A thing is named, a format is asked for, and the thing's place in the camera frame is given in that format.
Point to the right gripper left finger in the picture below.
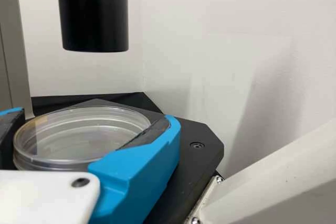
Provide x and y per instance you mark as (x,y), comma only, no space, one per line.
(8,134)

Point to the cream microscope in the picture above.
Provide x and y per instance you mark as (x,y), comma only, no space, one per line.
(92,11)

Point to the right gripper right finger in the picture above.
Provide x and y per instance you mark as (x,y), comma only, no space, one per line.
(136,176)

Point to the petri dish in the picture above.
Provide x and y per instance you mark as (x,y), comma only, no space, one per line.
(78,134)

